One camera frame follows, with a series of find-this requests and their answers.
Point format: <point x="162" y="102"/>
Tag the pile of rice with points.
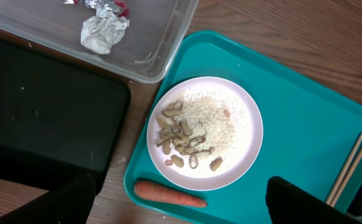
<point x="217" y="117"/>

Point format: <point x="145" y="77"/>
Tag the black tray bin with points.
<point x="57" y="121"/>

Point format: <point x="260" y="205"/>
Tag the pink dinner plate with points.
<point x="233" y="168"/>

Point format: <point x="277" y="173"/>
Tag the orange carrot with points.
<point x="158" y="193"/>

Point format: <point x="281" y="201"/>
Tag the pile of peanut shells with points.
<point x="174" y="139"/>

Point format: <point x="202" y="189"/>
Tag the right wooden chopstick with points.
<point x="349" y="173"/>

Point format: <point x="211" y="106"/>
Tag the white tissue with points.
<point x="100" y="32"/>

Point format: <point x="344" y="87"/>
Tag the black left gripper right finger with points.
<point x="288" y="204"/>

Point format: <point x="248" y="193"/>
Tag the red foil snack wrapper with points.
<point x="119" y="7"/>

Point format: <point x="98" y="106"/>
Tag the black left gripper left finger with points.
<point x="71" y="203"/>

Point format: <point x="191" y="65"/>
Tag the wooden chopstick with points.
<point x="343" y="170"/>
<point x="349" y="173"/>

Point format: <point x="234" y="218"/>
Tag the left wooden chopstick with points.
<point x="343" y="170"/>

